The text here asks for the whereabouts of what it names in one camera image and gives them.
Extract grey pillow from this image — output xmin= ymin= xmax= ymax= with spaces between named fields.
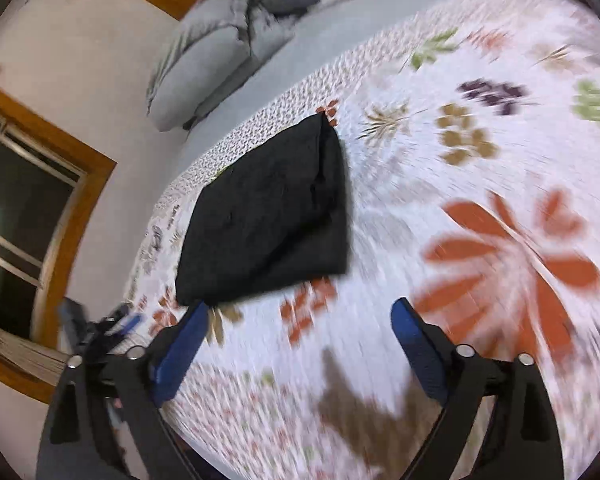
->
xmin=146 ymin=0 xmax=302 ymax=132

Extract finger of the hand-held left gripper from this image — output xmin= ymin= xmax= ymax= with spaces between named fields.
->
xmin=104 ymin=312 xmax=144 ymax=337

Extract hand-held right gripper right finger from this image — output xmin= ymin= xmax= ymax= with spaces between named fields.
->
xmin=390 ymin=297 xmax=566 ymax=480

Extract black pants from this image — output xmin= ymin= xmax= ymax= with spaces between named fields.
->
xmin=175 ymin=112 xmax=354 ymax=307

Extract bed with grey sheet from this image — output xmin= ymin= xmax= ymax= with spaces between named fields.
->
xmin=122 ymin=0 xmax=600 ymax=480

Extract floral printed blanket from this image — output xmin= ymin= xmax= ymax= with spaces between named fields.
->
xmin=124 ymin=0 xmax=600 ymax=480

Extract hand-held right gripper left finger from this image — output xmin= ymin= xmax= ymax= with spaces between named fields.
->
xmin=35 ymin=300 xmax=212 ymax=480

